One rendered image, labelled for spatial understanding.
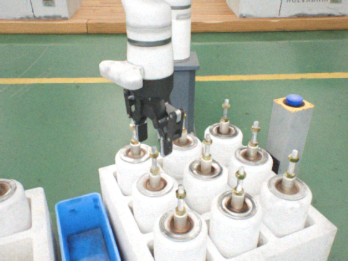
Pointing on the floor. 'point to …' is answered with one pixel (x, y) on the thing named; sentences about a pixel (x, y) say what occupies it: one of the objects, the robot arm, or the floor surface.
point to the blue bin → (85, 230)
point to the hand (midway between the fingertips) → (153, 141)
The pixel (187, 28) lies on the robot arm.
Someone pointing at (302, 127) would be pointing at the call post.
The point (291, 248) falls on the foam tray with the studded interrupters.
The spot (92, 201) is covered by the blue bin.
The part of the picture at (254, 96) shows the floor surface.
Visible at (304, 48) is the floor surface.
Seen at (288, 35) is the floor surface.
